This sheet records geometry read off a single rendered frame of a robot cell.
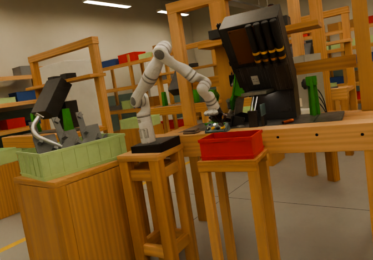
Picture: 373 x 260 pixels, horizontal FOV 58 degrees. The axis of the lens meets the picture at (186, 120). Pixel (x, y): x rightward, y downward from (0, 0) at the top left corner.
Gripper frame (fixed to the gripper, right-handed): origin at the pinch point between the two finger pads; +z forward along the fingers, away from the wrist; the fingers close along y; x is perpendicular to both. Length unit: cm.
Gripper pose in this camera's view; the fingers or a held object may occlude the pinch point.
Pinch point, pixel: (221, 123)
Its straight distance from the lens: 215.4
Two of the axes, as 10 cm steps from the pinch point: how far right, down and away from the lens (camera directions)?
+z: 3.9, 7.1, 5.8
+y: -8.7, 0.9, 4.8
